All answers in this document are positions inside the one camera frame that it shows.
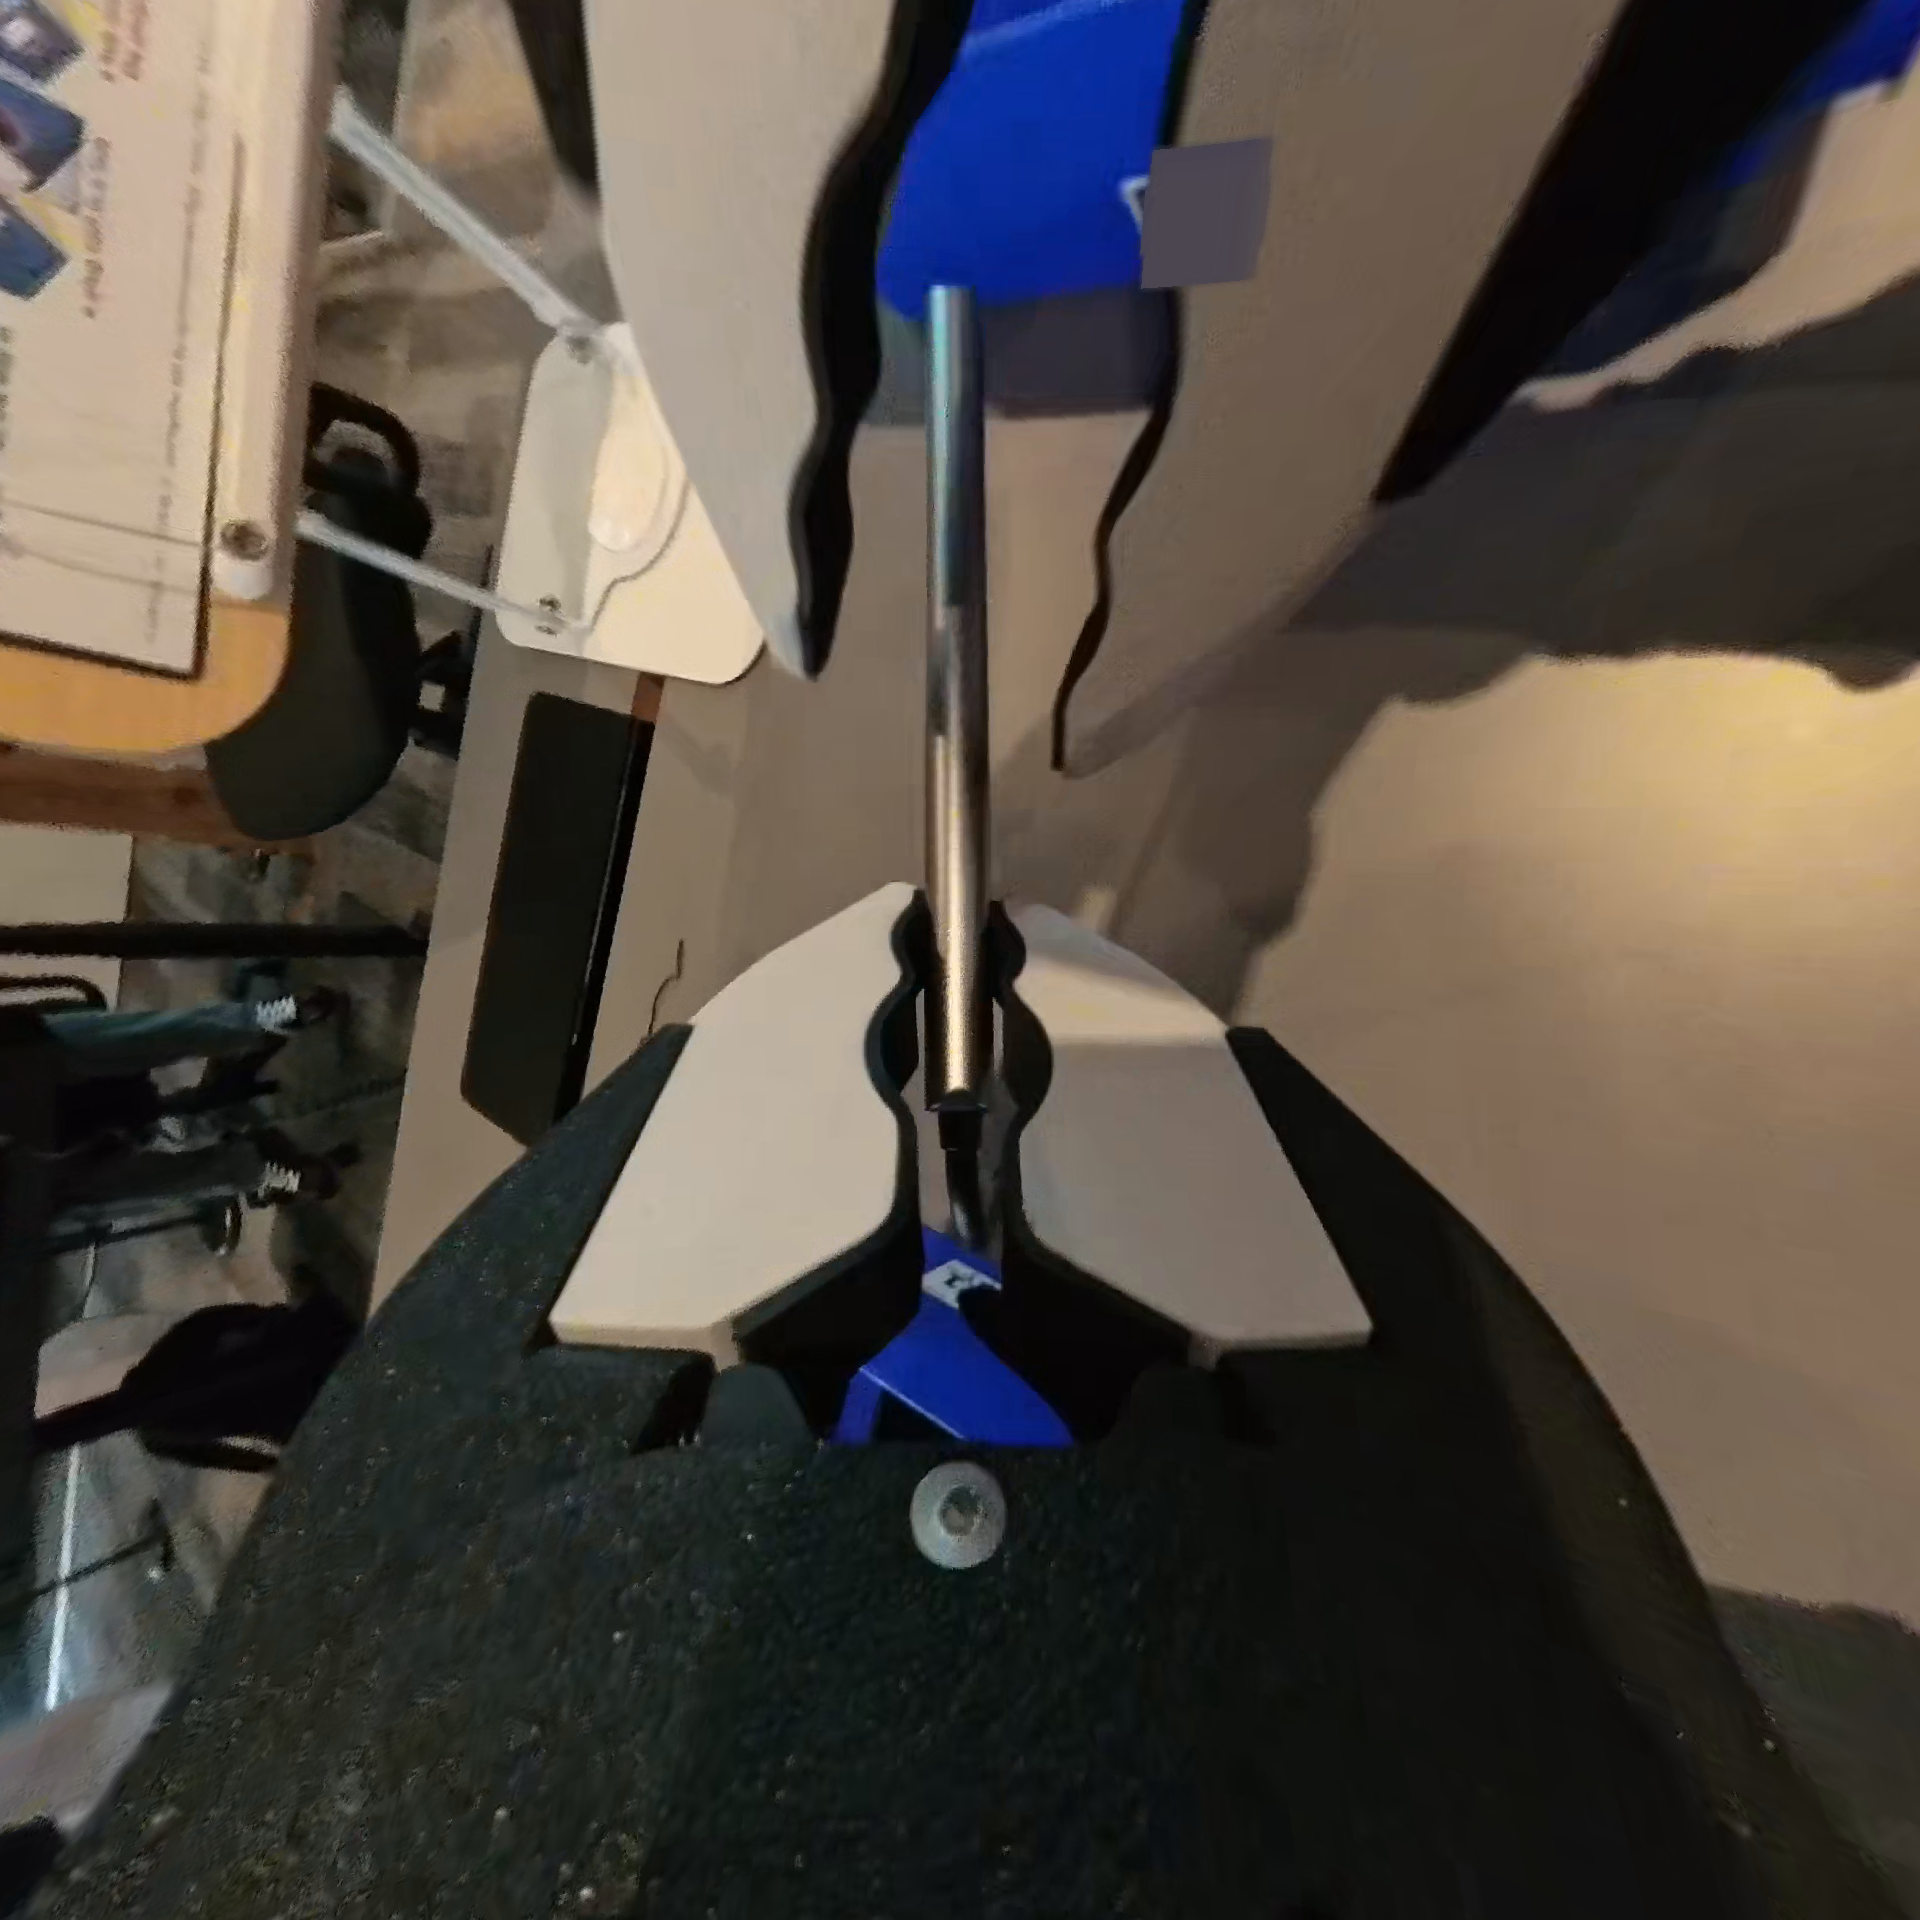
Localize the silver metal rod tool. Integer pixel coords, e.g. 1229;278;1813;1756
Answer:
920;284;1005;1115

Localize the black bag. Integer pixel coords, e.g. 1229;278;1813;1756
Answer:
31;1297;369;1477

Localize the white printed poster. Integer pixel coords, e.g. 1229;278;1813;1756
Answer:
0;0;326;677

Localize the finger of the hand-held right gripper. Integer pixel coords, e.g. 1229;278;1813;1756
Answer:
583;0;976;683
1048;0;1635;779

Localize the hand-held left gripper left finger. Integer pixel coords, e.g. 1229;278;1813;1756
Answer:
544;881;927;1355

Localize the black rectangular pad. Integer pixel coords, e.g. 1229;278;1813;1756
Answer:
459;690;666;1145

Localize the black tripod stand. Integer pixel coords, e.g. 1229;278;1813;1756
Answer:
0;915;429;1262

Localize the wooden board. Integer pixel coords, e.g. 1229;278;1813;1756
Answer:
0;593;298;758

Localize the black office chair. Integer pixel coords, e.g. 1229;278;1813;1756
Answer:
202;381;475;845

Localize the clear plastic rod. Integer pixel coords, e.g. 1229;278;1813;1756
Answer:
323;90;601;345
293;506;570;628

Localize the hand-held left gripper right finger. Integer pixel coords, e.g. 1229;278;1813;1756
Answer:
991;898;1376;1355

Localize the white bracket plate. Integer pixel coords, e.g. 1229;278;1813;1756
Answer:
494;323;770;690

